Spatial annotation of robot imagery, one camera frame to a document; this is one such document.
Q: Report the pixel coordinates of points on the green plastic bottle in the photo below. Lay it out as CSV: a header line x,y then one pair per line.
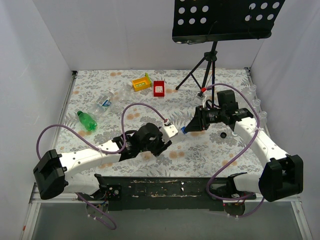
x,y
87,121

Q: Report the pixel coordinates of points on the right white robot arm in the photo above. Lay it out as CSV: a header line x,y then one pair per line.
x,y
282,174

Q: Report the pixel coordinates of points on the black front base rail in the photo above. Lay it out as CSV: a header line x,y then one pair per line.
x,y
159,193

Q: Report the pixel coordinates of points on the clear bottle by wall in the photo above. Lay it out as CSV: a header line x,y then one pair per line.
x,y
250,92

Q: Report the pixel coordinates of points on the clear bottle blue label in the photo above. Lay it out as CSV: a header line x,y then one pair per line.
x,y
101,104

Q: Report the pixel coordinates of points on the red plastic box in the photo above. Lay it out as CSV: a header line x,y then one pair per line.
x,y
159,88

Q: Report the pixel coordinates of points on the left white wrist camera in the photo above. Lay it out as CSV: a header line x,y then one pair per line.
x,y
169,130

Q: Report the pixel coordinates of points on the clear Pepsi bottle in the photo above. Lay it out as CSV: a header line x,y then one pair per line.
x,y
179,137

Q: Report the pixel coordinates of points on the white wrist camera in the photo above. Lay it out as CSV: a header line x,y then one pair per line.
x,y
201,94
169,130

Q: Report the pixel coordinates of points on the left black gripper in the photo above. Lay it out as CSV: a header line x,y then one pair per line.
x,y
161,145

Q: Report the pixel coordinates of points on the yellow plastic box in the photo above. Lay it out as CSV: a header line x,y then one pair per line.
x,y
142,83

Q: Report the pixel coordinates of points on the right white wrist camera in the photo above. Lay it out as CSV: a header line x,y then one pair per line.
x,y
201,94

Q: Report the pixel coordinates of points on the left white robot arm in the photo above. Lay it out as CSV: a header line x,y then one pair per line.
x,y
58,173

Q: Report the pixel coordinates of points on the floral tablecloth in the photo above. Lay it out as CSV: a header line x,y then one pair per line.
x,y
202,153

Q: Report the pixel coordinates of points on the black bottle cap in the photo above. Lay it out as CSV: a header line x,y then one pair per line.
x,y
223,135

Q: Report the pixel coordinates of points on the black music stand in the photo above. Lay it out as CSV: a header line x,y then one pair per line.
x,y
202,21

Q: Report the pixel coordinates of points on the blue bottle cap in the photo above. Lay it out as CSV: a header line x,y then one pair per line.
x,y
183,130

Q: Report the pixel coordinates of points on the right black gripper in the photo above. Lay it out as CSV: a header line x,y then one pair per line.
x,y
200,118

